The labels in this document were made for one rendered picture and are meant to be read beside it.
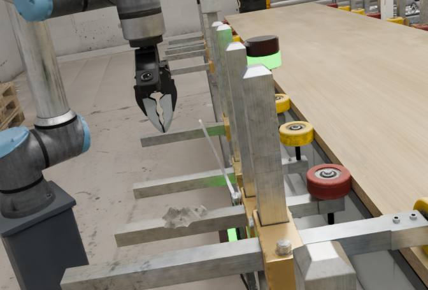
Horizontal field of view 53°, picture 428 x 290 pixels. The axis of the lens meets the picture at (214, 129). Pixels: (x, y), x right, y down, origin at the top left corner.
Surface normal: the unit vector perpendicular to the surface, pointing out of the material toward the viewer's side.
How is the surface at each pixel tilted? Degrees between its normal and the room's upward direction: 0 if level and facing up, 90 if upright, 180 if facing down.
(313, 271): 45
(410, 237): 90
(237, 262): 90
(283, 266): 90
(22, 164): 90
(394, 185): 0
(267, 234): 0
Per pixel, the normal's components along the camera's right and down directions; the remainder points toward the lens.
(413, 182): -0.15, -0.92
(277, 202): 0.06, 0.35
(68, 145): 0.66, 0.26
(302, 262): -0.80, -0.54
